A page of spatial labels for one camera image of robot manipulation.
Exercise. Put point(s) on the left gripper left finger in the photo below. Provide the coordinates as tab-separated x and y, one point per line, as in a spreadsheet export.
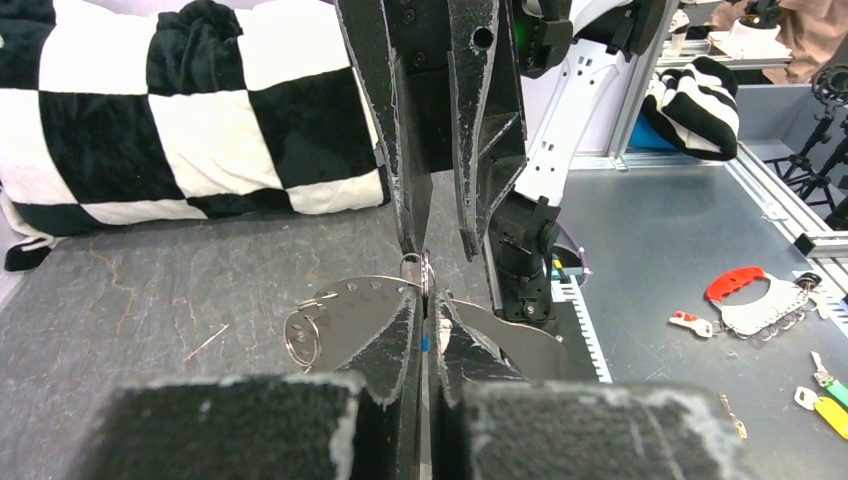
359	421

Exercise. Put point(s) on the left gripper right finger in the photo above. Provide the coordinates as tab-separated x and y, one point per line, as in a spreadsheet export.
489	420

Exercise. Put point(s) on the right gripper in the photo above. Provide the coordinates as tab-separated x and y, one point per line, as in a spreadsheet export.
399	50

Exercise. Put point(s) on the grey metal key holder plate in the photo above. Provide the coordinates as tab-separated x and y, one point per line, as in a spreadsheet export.
327	329

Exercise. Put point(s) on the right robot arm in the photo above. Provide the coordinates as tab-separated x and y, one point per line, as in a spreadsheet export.
570	53

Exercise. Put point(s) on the red tagged key far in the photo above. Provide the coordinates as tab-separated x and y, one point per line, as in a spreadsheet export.
698	326

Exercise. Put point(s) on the black white striped cloth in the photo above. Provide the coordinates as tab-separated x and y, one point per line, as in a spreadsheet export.
694	109

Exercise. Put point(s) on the black white checkered pillow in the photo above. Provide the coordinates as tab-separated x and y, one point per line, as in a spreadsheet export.
206	112

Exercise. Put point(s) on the yellow tagged key right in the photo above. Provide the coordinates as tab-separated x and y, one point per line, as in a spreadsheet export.
828	409

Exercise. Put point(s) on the green tagged key outside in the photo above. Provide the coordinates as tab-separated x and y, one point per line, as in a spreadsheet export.
833	386

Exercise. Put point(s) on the white slotted cable duct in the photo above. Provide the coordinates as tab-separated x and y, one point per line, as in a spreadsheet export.
567	290

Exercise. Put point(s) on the red handled key holder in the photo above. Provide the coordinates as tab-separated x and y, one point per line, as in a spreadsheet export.
755	304

